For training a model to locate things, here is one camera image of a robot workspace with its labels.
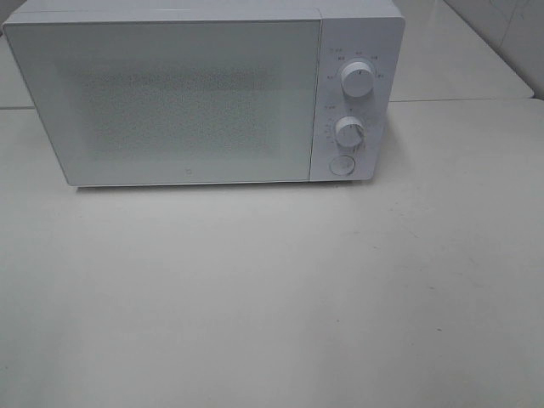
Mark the round white door button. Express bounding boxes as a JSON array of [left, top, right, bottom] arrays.
[[329, 156, 355, 176]]

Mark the white timer knob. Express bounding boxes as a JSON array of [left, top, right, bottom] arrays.
[[334, 116, 365, 148]]

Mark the white microwave oven body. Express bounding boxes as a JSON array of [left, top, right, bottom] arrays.
[[3, 1, 405, 185]]

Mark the upper white power knob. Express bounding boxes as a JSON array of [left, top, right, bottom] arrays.
[[340, 59, 376, 98]]

